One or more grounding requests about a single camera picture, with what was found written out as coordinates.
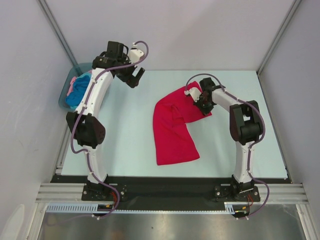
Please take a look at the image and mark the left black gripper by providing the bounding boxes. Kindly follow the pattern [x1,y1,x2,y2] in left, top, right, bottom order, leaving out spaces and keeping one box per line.
[115,53,145,88]

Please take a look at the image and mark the red t shirt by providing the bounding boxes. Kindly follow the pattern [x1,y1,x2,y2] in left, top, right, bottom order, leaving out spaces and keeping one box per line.
[152,86,212,166]

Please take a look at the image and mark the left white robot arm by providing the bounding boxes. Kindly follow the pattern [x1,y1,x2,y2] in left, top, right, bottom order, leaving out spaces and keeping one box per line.
[66,40,149,200]

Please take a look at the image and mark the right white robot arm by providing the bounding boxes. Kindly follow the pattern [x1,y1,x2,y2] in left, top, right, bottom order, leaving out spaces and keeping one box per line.
[184,77,266,201]

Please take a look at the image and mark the light teal t shirt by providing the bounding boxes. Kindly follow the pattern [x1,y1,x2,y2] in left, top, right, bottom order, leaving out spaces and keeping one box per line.
[78,71,92,78]

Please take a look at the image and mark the blue t shirt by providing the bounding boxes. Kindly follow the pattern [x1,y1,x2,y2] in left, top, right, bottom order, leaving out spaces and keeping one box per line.
[65,76,91,110]

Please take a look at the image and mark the pink t shirt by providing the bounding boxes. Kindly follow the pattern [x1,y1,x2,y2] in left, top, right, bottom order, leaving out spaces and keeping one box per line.
[66,76,77,96]

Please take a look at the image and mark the translucent blue plastic basket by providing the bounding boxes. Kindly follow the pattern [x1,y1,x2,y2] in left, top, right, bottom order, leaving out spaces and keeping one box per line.
[58,62,92,112]

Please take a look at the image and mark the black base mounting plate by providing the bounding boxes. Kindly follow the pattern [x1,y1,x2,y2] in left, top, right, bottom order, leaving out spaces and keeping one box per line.
[49,175,294,213]

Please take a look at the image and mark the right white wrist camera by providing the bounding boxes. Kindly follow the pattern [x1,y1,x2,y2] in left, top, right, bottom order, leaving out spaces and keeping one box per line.
[184,87,202,103]

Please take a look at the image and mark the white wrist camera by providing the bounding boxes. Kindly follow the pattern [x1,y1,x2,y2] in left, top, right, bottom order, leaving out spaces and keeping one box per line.
[184,87,202,103]
[128,45,145,64]

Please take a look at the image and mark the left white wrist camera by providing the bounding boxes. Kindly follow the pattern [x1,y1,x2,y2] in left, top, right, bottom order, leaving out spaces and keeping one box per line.
[128,45,145,64]

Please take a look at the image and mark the slotted cable duct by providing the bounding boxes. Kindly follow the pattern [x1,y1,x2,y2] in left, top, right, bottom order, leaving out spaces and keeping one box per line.
[46,202,249,215]

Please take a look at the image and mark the left aluminium corner post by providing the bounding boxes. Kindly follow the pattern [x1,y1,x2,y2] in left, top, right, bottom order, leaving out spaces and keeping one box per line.
[36,0,78,66]

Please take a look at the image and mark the aluminium corner post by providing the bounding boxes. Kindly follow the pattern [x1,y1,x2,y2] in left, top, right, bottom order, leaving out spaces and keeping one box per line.
[36,0,78,66]
[256,0,303,77]

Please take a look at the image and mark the aluminium front rail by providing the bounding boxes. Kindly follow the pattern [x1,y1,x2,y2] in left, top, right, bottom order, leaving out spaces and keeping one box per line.
[35,183,309,204]

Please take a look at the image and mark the right aluminium corner post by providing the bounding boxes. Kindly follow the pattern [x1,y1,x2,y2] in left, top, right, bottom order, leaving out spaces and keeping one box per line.
[256,0,303,77]

